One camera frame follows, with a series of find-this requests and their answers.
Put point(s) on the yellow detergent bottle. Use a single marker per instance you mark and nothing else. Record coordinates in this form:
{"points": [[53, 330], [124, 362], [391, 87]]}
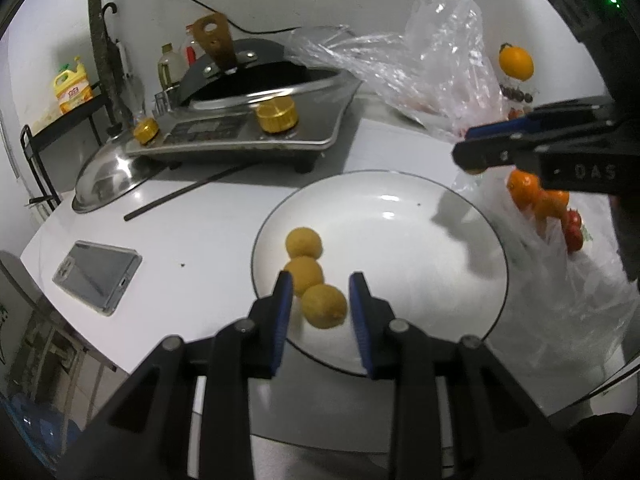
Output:
{"points": [[72, 92]]}

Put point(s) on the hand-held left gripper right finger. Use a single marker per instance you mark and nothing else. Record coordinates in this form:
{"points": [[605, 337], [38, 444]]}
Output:
{"points": [[361, 325]]}

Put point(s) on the yellow lime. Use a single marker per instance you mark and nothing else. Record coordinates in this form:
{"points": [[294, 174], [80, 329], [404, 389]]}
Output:
{"points": [[324, 306], [303, 242]]}

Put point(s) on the black wok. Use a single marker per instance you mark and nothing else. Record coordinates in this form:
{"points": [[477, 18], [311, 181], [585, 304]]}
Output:
{"points": [[300, 77]]}

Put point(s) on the black metal rack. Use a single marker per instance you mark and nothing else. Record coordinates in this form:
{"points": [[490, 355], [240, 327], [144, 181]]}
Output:
{"points": [[32, 135]]}

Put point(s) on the large orange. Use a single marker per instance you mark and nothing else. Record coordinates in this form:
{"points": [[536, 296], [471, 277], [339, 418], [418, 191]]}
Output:
{"points": [[517, 62]]}

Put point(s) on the steel induction cooker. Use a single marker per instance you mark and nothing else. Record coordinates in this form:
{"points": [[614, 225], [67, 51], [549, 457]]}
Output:
{"points": [[225, 135]]}

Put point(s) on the black stick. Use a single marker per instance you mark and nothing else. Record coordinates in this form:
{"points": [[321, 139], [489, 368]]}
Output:
{"points": [[185, 192]]}

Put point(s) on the black umbrella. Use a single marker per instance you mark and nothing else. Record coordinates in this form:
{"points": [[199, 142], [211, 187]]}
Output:
{"points": [[122, 60]]}

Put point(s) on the steel cup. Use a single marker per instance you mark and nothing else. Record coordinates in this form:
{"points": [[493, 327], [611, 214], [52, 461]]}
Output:
{"points": [[165, 102]]}

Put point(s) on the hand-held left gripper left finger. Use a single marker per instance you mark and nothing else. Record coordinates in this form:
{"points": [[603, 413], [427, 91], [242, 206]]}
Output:
{"points": [[282, 320]]}

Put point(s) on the white plate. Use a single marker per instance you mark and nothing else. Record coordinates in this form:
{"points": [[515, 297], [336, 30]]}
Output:
{"points": [[410, 260]]}

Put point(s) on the steel pot lid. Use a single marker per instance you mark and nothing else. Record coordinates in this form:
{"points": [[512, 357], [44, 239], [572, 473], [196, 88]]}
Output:
{"points": [[107, 175]]}

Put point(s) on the grey vertical pipe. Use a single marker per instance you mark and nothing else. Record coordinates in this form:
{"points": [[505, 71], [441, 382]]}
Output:
{"points": [[97, 35]]}

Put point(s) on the cooking oil bottle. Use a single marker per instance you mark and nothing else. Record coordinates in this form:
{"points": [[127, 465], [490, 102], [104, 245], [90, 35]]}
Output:
{"points": [[170, 67]]}

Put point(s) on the printed white plastic bag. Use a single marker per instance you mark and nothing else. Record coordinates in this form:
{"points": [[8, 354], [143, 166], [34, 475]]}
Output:
{"points": [[560, 310]]}

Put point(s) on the smartphone in clear case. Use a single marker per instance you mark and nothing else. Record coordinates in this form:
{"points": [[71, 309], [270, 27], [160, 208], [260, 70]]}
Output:
{"points": [[95, 275]]}

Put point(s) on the mandarin orange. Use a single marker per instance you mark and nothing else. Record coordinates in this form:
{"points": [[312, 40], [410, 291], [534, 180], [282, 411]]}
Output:
{"points": [[522, 187], [550, 205]]}

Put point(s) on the clear plastic bag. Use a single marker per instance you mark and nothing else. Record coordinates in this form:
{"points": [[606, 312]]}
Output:
{"points": [[440, 60]]}

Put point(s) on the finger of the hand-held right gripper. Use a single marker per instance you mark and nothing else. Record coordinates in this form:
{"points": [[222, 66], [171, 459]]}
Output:
{"points": [[485, 155], [500, 127]]}

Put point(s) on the cluster of dark red fruits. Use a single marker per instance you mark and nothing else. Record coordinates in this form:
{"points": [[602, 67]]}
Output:
{"points": [[515, 92]]}

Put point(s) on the blue plastic container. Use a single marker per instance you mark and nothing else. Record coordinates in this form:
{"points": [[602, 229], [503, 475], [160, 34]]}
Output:
{"points": [[30, 425]]}

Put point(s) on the red cap bottle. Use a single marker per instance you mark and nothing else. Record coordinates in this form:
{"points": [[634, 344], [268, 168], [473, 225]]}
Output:
{"points": [[191, 52]]}

